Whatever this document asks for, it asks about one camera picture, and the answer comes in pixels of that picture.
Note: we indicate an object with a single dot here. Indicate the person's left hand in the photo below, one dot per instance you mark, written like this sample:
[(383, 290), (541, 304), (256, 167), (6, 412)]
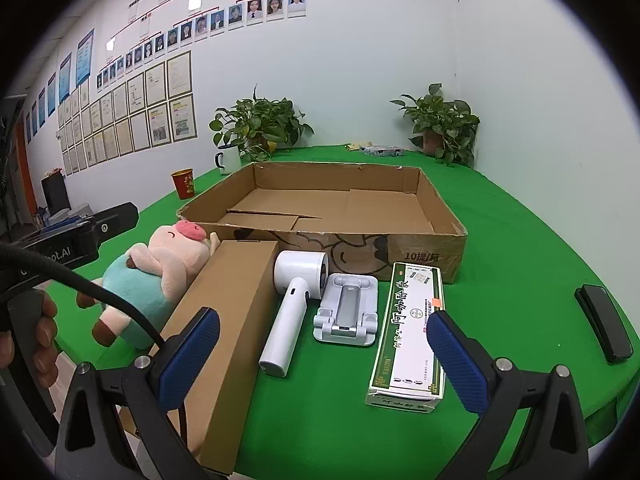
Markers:
[(46, 330)]

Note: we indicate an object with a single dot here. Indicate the black computer monitor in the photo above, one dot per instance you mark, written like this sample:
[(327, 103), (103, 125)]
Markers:
[(56, 194)]

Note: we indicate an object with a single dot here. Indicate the pink pig plush toy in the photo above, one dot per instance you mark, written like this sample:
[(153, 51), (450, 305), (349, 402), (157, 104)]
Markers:
[(170, 260)]

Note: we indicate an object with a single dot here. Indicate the green tablecloth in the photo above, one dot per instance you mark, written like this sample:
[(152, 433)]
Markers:
[(510, 260)]

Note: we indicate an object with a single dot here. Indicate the silver snack packet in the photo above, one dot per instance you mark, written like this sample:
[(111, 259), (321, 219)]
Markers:
[(382, 150)]

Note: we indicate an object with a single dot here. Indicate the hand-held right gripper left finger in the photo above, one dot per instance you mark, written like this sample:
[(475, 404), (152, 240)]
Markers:
[(195, 355)]

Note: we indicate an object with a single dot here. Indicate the white phone stand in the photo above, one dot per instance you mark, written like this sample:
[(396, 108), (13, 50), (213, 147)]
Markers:
[(345, 305)]

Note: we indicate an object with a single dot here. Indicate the wall of framed certificates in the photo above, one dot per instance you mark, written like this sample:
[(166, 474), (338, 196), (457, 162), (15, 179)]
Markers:
[(155, 105)]

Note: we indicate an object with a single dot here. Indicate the green and white medicine box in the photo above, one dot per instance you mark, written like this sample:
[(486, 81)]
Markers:
[(405, 340)]

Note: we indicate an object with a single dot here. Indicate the black glasses case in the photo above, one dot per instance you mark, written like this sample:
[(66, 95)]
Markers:
[(602, 322)]

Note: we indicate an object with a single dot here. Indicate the yellow packet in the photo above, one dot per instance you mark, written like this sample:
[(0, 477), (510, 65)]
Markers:
[(356, 146)]

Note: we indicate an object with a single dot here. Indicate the white hair dryer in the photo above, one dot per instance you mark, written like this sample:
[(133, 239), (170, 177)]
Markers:
[(285, 320)]

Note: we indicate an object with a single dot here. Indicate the potted plant in brown pot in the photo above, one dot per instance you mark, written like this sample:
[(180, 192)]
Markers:
[(442, 120)]

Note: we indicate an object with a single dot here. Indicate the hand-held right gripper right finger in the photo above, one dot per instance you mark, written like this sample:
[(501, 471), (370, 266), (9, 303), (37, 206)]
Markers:
[(455, 365)]

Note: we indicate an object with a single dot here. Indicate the white enamel mug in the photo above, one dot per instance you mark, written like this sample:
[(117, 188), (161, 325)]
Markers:
[(231, 160)]

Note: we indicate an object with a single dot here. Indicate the red paper cup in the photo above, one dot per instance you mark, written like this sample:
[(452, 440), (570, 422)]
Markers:
[(183, 185)]

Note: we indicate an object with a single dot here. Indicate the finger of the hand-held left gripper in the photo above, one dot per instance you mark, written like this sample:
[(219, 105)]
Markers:
[(117, 220)]

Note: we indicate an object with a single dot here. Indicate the large cardboard box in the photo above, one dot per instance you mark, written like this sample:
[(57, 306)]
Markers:
[(350, 210)]

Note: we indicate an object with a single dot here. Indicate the row of portrait photos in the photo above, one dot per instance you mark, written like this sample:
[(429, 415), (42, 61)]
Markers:
[(235, 14)]

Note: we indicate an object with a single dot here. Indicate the row of blue notice boards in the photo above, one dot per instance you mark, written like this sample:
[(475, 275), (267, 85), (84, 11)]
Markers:
[(85, 57)]

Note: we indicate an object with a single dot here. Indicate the long brown cardboard box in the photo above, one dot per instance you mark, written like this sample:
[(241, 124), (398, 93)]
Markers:
[(225, 320)]

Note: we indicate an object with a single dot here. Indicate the bushy potted plant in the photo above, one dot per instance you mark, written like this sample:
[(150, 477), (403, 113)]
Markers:
[(260, 120)]

